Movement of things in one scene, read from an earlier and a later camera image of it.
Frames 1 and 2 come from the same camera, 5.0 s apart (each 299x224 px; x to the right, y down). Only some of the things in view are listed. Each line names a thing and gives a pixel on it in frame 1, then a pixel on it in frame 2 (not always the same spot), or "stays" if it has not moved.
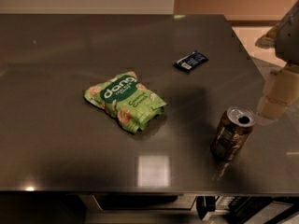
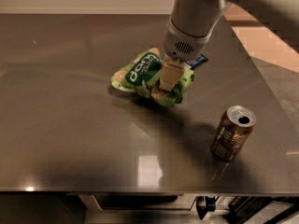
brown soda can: x=233 y=132 stays
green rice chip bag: x=131 y=103 to x=143 y=77
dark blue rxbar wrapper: x=191 y=61 stays
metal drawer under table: x=141 y=203 stays
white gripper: x=289 y=39 to x=183 y=45
